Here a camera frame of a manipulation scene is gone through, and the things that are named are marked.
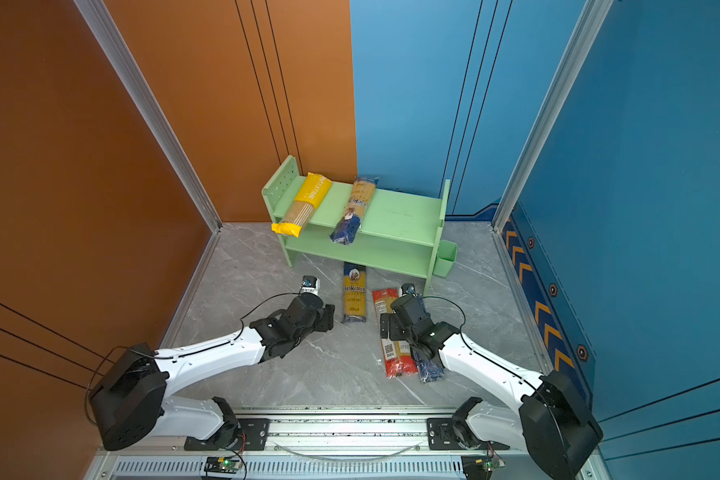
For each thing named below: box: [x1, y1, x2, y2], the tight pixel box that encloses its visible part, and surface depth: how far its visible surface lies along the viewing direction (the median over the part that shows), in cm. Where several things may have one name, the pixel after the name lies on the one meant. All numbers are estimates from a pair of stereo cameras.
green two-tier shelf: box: [262, 155, 450, 295], surface depth 89 cm
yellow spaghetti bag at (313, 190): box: [271, 172, 332, 238], surface depth 85 cm
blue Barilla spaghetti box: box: [414, 353, 445, 384], surface depth 82 cm
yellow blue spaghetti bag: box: [329, 176, 379, 245], surface depth 86 cm
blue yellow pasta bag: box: [342, 262, 367, 323], surface depth 98 cm
